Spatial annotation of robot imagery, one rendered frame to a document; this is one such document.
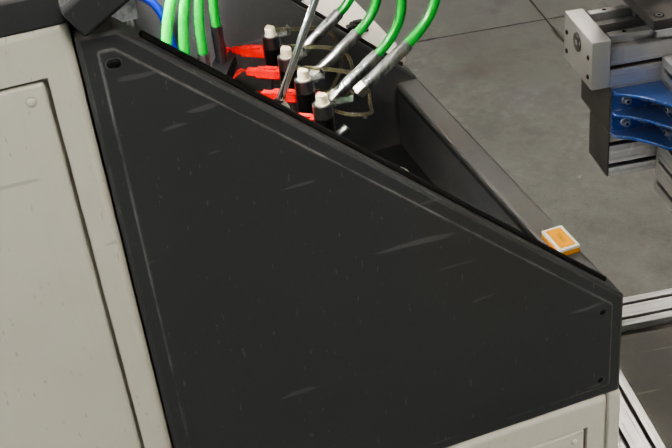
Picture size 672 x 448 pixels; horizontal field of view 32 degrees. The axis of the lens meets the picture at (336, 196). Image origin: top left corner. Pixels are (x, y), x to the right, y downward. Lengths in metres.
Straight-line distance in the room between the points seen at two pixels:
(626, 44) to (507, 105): 1.83
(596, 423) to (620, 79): 0.66
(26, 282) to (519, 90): 2.87
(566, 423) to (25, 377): 0.71
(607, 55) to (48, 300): 1.12
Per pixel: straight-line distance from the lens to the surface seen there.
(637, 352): 2.54
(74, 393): 1.28
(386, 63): 1.57
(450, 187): 1.85
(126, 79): 1.09
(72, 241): 1.17
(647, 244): 3.19
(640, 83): 2.05
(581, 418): 1.59
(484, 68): 4.04
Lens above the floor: 1.88
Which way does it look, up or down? 33 degrees down
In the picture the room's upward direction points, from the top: 7 degrees counter-clockwise
